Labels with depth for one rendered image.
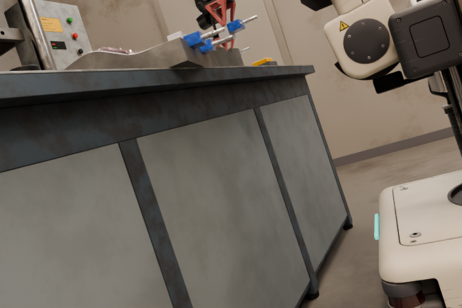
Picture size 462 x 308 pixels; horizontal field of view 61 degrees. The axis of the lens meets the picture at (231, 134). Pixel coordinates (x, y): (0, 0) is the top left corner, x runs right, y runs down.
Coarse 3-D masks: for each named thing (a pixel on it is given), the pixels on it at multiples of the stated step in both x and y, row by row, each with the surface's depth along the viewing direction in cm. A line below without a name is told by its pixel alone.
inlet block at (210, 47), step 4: (228, 36) 103; (232, 36) 103; (208, 40) 102; (220, 40) 103; (224, 40) 103; (228, 40) 103; (208, 44) 102; (212, 44) 103; (216, 44) 103; (200, 48) 103; (204, 48) 102; (208, 48) 102; (212, 48) 102; (204, 52) 104; (208, 52) 105
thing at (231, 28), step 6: (252, 18) 121; (216, 24) 124; (228, 24) 123; (234, 24) 122; (240, 24) 122; (228, 30) 123; (234, 30) 123; (240, 30) 125; (222, 36) 124; (234, 36) 126
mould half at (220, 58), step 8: (216, 48) 124; (224, 48) 129; (232, 48) 134; (216, 56) 122; (224, 56) 127; (232, 56) 132; (240, 56) 138; (216, 64) 121; (224, 64) 126; (232, 64) 131; (240, 64) 136
